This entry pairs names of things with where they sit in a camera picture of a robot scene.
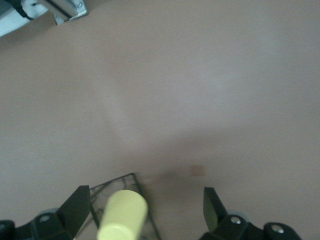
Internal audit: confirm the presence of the metal frame bracket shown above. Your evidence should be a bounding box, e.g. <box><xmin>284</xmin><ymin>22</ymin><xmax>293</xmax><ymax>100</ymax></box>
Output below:
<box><xmin>37</xmin><ymin>0</ymin><xmax>87</xmax><ymax>16</ymax></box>

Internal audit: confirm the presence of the black plug cable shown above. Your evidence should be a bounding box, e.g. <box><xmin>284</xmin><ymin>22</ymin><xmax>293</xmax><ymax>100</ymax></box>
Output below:
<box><xmin>13</xmin><ymin>0</ymin><xmax>33</xmax><ymax>20</ymax></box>

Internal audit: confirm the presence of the yellow plastic cup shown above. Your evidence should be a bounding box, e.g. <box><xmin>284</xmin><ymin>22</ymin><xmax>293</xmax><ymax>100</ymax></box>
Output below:
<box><xmin>96</xmin><ymin>189</ymin><xmax>148</xmax><ymax>240</ymax></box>

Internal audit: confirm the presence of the black wire cup rack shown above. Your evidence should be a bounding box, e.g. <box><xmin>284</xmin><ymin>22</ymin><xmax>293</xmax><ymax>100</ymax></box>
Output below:
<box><xmin>88</xmin><ymin>171</ymin><xmax>161</xmax><ymax>240</ymax></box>

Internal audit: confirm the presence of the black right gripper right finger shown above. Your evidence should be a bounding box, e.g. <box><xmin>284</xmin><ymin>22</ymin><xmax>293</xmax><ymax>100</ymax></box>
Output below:
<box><xmin>202</xmin><ymin>186</ymin><xmax>302</xmax><ymax>240</ymax></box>

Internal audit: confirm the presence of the small aluminium bracket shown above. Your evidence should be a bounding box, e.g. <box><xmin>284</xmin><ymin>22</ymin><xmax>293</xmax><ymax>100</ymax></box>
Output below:
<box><xmin>53</xmin><ymin>8</ymin><xmax>89</xmax><ymax>26</ymax></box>

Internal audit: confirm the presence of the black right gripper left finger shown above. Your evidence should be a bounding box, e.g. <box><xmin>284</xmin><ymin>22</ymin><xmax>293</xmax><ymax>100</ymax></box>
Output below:
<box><xmin>0</xmin><ymin>184</ymin><xmax>90</xmax><ymax>240</ymax></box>

